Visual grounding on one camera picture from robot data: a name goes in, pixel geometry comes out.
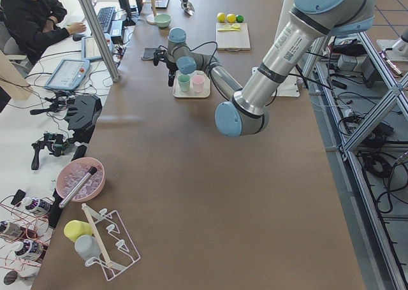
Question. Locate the green cup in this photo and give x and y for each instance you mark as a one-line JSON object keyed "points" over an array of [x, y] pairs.
{"points": [[184, 82]]}

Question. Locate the pink cup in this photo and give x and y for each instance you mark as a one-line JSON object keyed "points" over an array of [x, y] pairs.
{"points": [[198, 83]]}

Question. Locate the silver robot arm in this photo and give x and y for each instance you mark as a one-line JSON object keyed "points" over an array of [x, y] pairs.
{"points": [[245, 112]]}

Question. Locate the cream rabbit tray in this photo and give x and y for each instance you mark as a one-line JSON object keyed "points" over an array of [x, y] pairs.
{"points": [[191, 94]]}

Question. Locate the metal scoop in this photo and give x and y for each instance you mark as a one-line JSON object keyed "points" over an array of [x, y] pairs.
{"points": [[191, 10]]}

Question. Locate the green bowl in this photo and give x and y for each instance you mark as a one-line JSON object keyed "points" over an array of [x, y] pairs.
{"points": [[162, 20]]}

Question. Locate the grey folded cloth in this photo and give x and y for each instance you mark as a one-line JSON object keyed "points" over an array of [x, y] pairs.
{"points": [[149, 53]]}

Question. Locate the yellow lemon right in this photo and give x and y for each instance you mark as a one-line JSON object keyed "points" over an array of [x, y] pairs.
{"points": [[221, 17]]}

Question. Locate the yellow lemon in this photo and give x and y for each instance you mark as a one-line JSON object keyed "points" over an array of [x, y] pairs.
{"points": [[221, 17], [231, 18]]}

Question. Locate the wooden cup stand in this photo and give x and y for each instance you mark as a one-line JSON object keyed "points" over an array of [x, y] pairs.
{"points": [[151, 18]]}

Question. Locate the yellow lemon left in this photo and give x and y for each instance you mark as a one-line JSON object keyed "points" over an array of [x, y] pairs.
{"points": [[231, 18]]}

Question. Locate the yellow plastic knife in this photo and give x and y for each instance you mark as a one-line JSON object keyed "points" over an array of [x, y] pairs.
{"points": [[228, 30]]}

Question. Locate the green lime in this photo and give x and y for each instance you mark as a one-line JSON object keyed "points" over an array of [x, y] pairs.
{"points": [[239, 18]]}

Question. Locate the wooden cutting board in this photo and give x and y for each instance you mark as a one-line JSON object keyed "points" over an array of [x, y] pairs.
{"points": [[233, 41]]}

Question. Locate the black keyboard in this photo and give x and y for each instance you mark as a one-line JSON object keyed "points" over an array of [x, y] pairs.
{"points": [[105, 17]]}

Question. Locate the small teach pendant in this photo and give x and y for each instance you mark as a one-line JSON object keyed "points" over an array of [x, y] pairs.
{"points": [[90, 50]]}

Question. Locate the black device shell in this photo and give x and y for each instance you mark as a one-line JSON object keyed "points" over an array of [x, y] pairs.
{"points": [[82, 115]]}

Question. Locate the large teach pendant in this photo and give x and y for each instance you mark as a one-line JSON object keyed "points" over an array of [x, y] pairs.
{"points": [[68, 75]]}

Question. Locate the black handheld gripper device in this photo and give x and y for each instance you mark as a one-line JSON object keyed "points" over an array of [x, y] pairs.
{"points": [[59, 102]]}

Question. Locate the metal muddler in bowl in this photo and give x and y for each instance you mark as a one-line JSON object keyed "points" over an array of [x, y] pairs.
{"points": [[78, 187]]}

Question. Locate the pink bowl with ice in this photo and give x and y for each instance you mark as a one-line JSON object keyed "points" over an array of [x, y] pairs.
{"points": [[86, 169]]}

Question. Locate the seated person in black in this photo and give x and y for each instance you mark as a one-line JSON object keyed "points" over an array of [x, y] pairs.
{"points": [[34, 25]]}

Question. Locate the yellow cup on rack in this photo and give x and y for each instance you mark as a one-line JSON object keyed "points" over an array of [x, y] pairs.
{"points": [[74, 229]]}

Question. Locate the grey cup on rack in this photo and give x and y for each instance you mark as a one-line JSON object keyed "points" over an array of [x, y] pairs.
{"points": [[87, 247]]}

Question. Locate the purple label bottle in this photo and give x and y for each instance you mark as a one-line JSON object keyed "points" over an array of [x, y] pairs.
{"points": [[36, 206]]}

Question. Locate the aluminium frame post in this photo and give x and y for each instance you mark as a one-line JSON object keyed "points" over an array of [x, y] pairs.
{"points": [[99, 37]]}

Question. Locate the white wire cup rack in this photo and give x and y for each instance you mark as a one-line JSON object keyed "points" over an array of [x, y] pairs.
{"points": [[118, 250]]}

